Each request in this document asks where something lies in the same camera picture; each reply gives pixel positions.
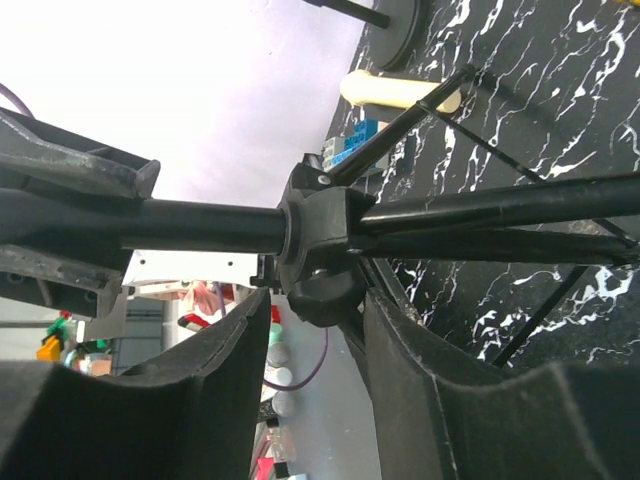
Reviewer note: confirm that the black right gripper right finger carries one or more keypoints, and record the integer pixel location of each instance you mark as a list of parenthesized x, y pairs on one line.
[(441, 414)]

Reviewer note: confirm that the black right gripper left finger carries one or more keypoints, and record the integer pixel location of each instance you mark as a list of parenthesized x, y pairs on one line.
[(188, 413)]

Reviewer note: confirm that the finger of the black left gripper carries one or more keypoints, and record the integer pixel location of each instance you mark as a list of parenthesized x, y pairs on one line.
[(84, 282), (47, 153)]

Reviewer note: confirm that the black music stand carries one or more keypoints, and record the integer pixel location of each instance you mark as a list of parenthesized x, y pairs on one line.
[(324, 228)]

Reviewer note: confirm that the black microphone stand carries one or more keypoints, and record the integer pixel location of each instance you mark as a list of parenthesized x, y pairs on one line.
[(395, 27)]

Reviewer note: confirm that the blue grey block stack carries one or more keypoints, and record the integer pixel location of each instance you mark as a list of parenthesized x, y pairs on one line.
[(336, 149)]

